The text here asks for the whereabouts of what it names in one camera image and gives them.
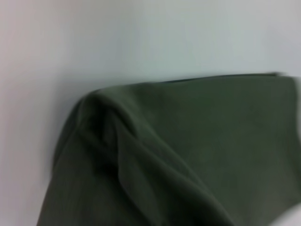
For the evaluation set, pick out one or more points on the dark green FREE t-shirt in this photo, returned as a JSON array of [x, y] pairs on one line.
[[176, 153]]

